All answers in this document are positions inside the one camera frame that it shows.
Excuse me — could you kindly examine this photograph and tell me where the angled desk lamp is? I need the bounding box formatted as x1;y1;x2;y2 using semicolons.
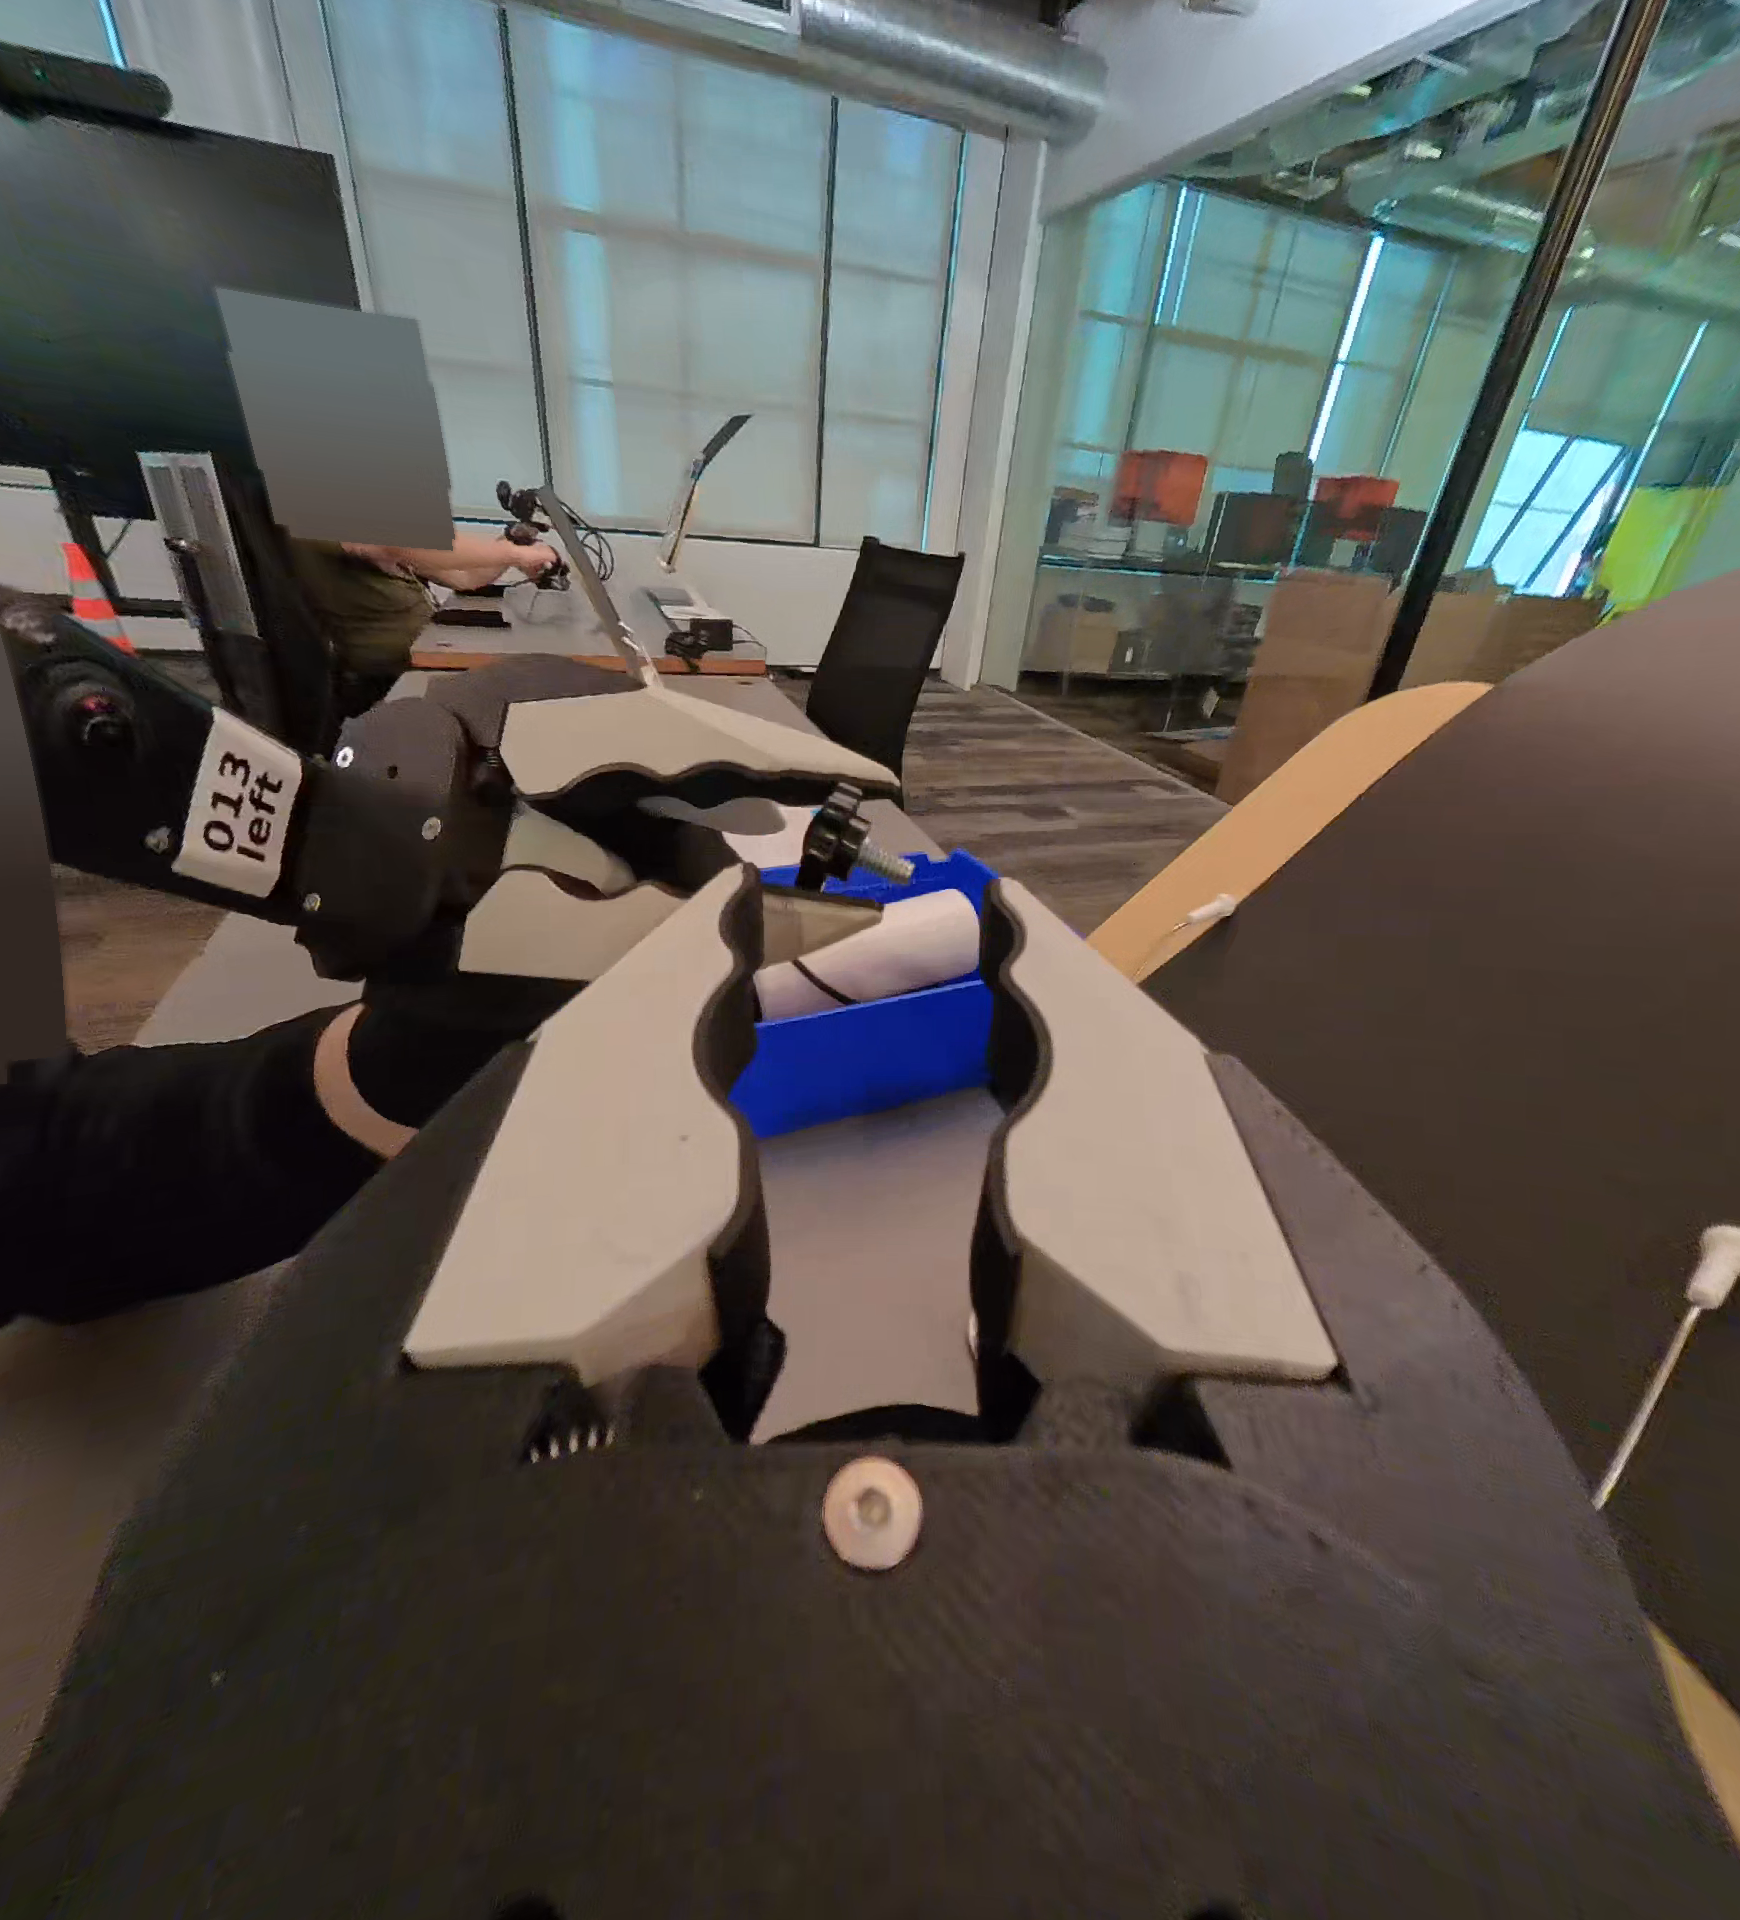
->
658;414;756;575

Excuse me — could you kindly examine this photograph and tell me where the spiral metal duct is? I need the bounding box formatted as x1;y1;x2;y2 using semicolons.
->
793;0;1107;146

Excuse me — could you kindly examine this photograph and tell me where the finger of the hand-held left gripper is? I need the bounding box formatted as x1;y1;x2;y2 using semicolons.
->
454;808;698;987
501;692;906;812

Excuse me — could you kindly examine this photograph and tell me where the black star knob screw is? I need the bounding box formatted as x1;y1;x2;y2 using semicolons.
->
792;780;921;896

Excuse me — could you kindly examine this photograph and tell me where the person's left forearm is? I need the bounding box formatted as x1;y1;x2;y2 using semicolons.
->
0;1003;429;1340

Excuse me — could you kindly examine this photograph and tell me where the black office chair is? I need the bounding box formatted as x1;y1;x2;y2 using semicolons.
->
805;536;969;786

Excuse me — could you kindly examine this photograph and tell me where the thin grey panel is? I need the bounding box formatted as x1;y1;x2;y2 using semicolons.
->
536;487;658;687

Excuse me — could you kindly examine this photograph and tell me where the person's left hand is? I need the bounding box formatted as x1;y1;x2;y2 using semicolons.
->
346;974;594;1128

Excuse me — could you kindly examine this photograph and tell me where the yellow green board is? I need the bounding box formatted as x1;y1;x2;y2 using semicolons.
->
1598;478;1729;611

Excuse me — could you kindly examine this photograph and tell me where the black camera bar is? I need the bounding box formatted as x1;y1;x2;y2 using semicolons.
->
0;23;170;125

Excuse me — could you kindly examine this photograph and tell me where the blue plastic bin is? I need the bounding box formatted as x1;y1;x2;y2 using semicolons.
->
728;848;1002;1142

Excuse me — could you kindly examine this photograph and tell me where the black wall screen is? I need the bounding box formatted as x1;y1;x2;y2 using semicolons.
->
0;89;367;522

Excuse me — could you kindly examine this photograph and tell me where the orange traffic cone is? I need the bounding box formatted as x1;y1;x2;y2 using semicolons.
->
60;544;139;656

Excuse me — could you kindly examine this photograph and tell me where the metal screen stand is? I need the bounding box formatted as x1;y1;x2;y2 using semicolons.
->
134;451;235;705

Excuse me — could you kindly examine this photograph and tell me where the cardboard box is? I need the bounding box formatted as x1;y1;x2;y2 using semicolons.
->
1214;576;1417;803

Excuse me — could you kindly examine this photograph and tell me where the white paper roll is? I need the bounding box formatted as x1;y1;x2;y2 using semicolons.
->
753;888;987;1022

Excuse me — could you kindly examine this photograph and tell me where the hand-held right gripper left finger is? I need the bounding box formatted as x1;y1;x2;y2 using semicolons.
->
402;862;774;1383

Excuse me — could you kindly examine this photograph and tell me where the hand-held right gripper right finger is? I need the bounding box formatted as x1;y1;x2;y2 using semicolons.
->
967;873;1340;1389

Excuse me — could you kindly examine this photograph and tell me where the dark divider panel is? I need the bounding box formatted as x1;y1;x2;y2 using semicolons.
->
1089;540;1740;1920

